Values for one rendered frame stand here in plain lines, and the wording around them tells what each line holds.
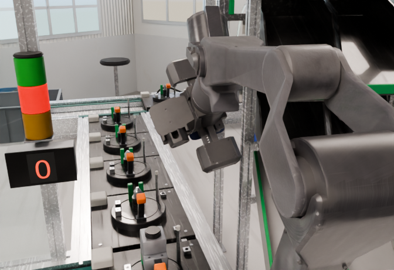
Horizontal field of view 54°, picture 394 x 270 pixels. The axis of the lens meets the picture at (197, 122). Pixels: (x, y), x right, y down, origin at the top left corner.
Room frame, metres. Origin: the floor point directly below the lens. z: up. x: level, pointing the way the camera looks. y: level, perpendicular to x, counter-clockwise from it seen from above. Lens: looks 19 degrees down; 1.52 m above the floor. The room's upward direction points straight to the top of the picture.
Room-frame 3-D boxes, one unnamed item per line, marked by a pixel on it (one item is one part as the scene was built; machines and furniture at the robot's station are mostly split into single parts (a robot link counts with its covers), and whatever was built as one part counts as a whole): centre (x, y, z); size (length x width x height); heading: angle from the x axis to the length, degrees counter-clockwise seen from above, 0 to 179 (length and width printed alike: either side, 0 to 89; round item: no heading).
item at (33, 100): (0.68, 0.30, 1.34); 0.05 x 0.05 x 0.05
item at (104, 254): (0.68, 0.20, 0.97); 0.05 x 0.05 x 0.04; 15
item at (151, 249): (0.63, 0.09, 1.06); 0.08 x 0.04 x 0.07; 15
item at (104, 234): (0.86, 0.15, 1.01); 0.24 x 0.24 x 0.13; 15
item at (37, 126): (0.68, 0.30, 1.29); 0.05 x 0.05 x 0.05
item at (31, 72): (0.68, 0.30, 1.39); 0.05 x 0.05 x 0.05
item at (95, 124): (1.57, 0.34, 1.01); 0.24 x 0.24 x 0.13; 15
